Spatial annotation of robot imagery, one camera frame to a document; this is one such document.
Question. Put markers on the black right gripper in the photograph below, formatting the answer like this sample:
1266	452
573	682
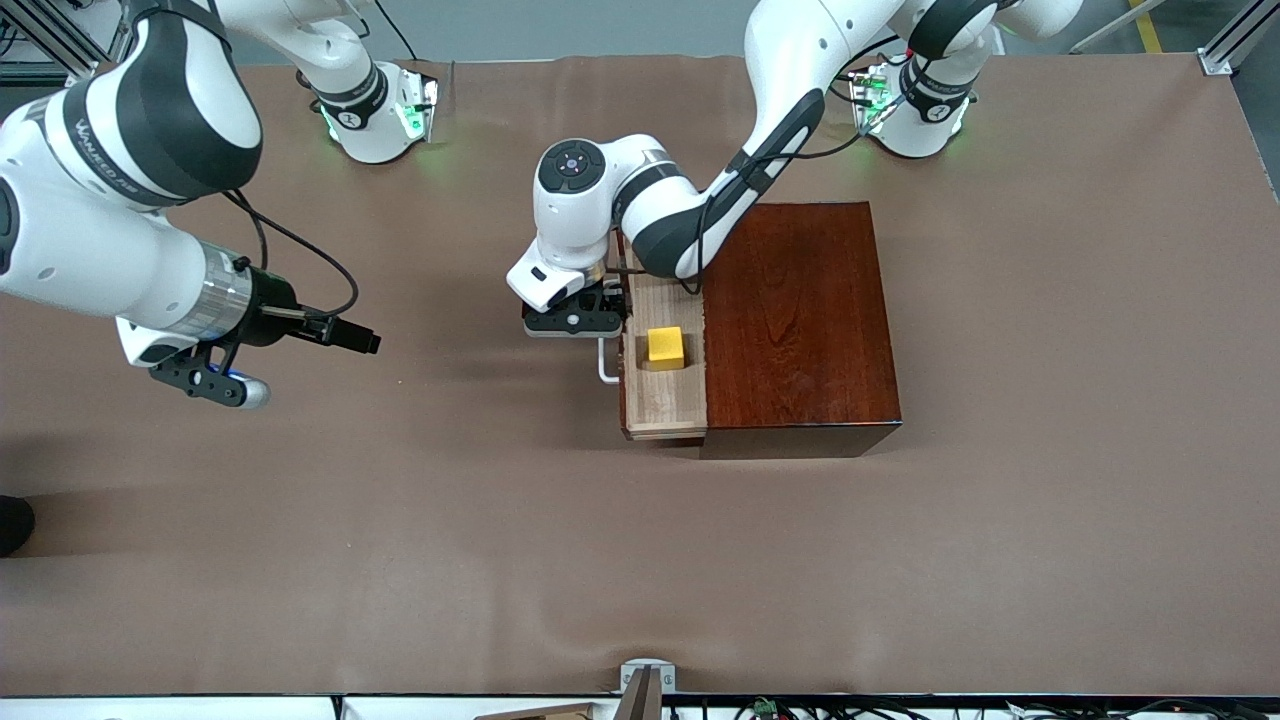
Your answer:
268	307

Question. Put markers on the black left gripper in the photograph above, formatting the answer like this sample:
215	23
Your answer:
611	298

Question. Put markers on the yellow wooden block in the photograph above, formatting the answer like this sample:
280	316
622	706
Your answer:
665	345

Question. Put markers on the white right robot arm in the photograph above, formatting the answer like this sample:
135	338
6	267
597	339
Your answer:
100	230

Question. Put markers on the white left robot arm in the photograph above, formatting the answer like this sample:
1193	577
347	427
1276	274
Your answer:
780	80

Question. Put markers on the dark red wooden cabinet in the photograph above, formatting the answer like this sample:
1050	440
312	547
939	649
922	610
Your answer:
800	340

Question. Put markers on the brown table cover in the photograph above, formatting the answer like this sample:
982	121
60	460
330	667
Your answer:
400	520

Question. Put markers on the black rounded object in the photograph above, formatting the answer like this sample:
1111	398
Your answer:
12	525

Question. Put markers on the light wooden board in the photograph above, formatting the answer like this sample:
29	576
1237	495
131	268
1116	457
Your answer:
550	713

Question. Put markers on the aluminium profile frame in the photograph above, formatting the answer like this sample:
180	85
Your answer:
1235	35
55	55

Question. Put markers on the grey metal camera bracket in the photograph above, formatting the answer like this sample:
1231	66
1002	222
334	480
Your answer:
648	690

